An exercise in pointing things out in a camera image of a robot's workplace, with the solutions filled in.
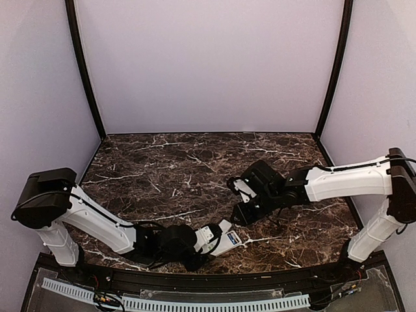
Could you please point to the black front rail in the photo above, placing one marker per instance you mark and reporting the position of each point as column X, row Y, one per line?
column 314, row 279

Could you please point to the left black frame post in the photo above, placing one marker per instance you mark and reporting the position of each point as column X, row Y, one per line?
column 82, row 67

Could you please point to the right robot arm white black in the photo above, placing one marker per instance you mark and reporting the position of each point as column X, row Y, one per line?
column 263, row 190

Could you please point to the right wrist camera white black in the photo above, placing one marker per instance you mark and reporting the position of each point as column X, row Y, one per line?
column 241, row 188

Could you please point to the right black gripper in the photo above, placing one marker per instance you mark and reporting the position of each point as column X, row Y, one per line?
column 244, row 218

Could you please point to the blue battery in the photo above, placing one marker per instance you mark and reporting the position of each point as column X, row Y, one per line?
column 234, row 242

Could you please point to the black frame post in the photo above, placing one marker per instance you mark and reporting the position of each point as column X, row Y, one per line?
column 336, row 68
column 82, row 67

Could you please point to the clear acrylic plate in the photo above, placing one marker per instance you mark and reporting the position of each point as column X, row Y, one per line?
column 211, row 296

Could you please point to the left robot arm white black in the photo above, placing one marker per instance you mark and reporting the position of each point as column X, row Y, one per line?
column 51, row 199

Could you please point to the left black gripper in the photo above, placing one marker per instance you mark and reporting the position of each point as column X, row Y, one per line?
column 196, row 262

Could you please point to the white slotted cable duct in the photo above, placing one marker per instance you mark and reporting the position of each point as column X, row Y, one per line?
column 131, row 303

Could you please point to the right black frame post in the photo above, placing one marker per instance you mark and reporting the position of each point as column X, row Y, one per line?
column 336, row 68

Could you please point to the white remote control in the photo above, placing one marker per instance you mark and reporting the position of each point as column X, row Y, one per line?
column 224, row 245

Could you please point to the white battery cover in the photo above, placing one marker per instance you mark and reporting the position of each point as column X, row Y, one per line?
column 225, row 225

